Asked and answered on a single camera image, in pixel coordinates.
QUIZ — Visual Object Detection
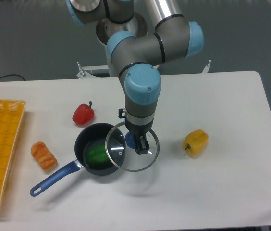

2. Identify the green bell pepper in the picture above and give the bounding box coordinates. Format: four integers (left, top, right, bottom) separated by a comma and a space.
85, 144, 111, 165

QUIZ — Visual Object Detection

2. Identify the dark blue saucepan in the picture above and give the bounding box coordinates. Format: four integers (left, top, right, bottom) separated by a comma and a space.
30, 123, 126, 197

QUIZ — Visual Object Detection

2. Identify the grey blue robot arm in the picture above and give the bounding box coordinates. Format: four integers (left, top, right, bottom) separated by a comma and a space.
66, 0, 204, 154

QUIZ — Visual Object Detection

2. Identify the black cable on floor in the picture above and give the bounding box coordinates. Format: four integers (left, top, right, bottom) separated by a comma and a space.
0, 74, 26, 81

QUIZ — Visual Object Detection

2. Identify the yellow bell pepper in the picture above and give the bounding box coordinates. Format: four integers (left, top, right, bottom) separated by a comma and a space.
183, 129, 209, 157

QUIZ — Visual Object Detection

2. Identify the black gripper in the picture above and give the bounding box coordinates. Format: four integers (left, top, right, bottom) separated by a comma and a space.
125, 119, 153, 155

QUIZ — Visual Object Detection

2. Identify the glass pot lid blue knob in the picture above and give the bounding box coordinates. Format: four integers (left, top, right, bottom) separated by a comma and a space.
105, 122, 160, 172

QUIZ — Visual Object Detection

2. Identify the orange bread loaf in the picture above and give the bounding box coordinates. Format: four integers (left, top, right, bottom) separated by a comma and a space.
31, 141, 57, 171

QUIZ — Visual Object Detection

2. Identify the red bell pepper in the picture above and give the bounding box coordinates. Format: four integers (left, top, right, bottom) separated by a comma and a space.
72, 101, 95, 126

